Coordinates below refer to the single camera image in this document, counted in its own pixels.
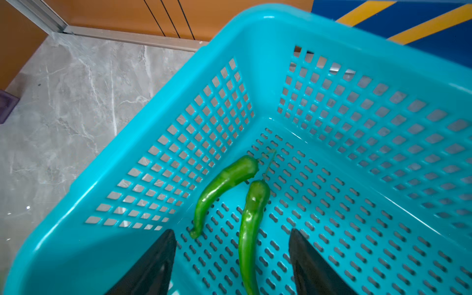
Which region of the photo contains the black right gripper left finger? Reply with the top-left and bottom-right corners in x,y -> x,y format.
107,229 -> 177,295

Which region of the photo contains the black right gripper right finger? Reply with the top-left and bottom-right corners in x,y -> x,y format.
289,229 -> 356,295

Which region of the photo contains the small green pepper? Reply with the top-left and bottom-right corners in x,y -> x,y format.
238,180 -> 270,295
189,155 -> 262,239

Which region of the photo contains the teal plastic mesh basket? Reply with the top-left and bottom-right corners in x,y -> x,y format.
4,4 -> 472,295

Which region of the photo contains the purple embossed cube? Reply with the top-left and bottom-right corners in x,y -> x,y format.
0,90 -> 20,124

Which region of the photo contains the aluminium corner post left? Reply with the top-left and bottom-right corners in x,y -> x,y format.
7,0 -> 68,34

